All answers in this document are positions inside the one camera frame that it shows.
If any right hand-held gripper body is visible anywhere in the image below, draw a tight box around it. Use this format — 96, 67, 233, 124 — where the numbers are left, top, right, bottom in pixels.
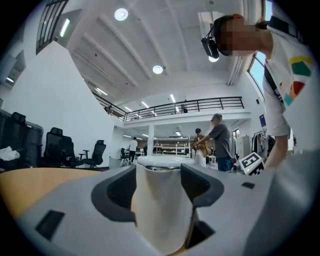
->
232, 151, 265, 176

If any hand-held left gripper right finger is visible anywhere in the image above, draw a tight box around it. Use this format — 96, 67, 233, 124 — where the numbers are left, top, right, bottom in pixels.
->
180, 163, 275, 256

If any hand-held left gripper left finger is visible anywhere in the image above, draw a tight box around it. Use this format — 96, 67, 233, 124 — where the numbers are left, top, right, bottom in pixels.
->
16, 164, 167, 256

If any white kettle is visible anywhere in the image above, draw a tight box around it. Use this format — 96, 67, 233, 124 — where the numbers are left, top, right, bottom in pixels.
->
130, 155, 196, 252

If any person's right forearm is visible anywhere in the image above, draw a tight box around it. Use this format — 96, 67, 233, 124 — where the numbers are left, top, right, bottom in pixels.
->
263, 134, 291, 171

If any black office chair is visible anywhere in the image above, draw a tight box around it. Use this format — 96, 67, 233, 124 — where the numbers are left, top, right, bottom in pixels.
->
79, 139, 107, 169
43, 127, 76, 168
11, 111, 28, 148

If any white printed t-shirt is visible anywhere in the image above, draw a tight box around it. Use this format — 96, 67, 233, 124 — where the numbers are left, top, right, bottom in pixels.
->
262, 14, 320, 151

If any white metal shelving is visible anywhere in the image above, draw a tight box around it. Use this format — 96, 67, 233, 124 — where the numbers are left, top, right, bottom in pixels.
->
152, 142, 191, 157

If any black balcony railing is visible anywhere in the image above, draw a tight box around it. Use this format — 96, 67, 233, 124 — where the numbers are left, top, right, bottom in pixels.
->
92, 96, 246, 122

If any grey plastic bin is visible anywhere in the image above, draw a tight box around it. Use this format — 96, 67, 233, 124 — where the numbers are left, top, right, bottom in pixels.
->
24, 121, 45, 167

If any white rag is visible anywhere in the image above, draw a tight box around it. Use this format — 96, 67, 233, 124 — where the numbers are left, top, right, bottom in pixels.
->
0, 146, 21, 161

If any black storage crate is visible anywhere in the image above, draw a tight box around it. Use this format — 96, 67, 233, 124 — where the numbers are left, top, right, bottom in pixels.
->
0, 109, 16, 151

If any person's head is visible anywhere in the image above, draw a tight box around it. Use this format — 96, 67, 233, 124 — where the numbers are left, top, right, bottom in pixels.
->
213, 13, 273, 58

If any vertical tube light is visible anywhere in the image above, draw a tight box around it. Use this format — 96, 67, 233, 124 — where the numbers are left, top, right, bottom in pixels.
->
59, 17, 71, 38

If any black-framed interior window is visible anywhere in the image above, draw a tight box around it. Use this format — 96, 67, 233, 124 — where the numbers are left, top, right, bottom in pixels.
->
36, 0, 70, 55

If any black shoulder strap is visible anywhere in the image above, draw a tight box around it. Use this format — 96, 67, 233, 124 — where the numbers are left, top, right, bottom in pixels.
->
269, 16, 305, 45
263, 62, 285, 103

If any black head-worn camera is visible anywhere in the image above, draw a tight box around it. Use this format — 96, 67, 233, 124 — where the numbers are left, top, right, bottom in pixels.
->
201, 24, 220, 58

